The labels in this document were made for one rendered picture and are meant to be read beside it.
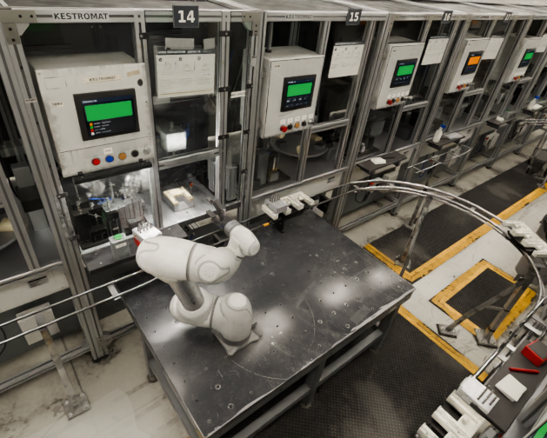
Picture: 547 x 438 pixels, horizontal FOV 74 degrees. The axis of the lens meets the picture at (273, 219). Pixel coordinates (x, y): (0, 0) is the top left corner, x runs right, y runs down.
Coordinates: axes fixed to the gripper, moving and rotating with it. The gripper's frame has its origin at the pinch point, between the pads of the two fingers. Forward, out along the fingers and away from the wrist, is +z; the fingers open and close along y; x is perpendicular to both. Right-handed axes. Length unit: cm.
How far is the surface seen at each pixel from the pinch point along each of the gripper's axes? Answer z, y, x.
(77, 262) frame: 22, -26, 66
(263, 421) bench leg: -80, -87, 14
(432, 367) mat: -113, -111, -116
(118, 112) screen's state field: 18, 52, 35
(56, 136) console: 20, 45, 61
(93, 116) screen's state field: 18, 52, 46
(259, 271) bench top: -20, -44, -23
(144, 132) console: 20, 39, 24
